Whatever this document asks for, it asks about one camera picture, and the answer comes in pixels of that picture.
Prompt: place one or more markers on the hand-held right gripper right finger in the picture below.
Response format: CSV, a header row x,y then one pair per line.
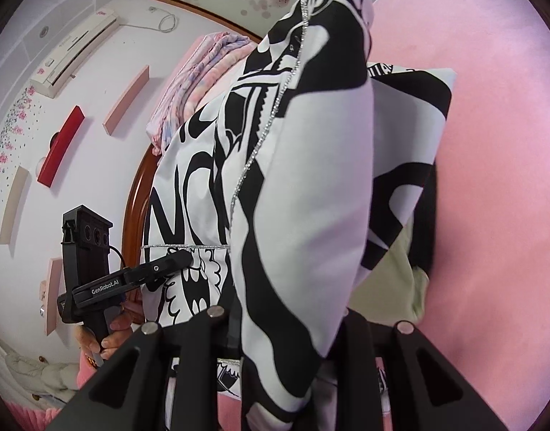
x,y
360,345

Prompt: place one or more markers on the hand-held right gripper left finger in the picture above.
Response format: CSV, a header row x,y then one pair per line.
x,y
212,336

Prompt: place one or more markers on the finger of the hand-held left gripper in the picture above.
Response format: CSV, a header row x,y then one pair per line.
x,y
158,269

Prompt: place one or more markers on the black white printed jacket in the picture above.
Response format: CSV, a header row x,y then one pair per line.
x,y
302,188

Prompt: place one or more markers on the person's left hand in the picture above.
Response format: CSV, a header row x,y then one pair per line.
x,y
118,330

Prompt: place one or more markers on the wooden headboard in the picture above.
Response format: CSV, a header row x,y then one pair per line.
x,y
133,215

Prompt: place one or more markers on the green black folded garment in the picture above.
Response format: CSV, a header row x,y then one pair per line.
x,y
391,269

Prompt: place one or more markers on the white cloth bundle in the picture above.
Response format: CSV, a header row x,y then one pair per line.
x,y
37,377

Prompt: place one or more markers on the pink floral folded quilt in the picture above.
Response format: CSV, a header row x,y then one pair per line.
x,y
198,81

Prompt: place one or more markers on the white air conditioner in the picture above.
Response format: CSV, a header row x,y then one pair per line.
x,y
73,54

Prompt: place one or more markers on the pink bed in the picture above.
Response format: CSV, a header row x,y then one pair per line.
x,y
495,143

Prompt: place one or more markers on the pink wall shelf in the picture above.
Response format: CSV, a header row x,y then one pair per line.
x,y
54,296
127,98

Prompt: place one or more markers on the beige wall shelf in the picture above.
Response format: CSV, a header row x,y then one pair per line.
x,y
14,204

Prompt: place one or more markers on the red wall shelf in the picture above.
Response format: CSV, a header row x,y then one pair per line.
x,y
62,146

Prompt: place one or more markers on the pink flower wall stickers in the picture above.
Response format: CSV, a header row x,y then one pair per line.
x,y
14,125

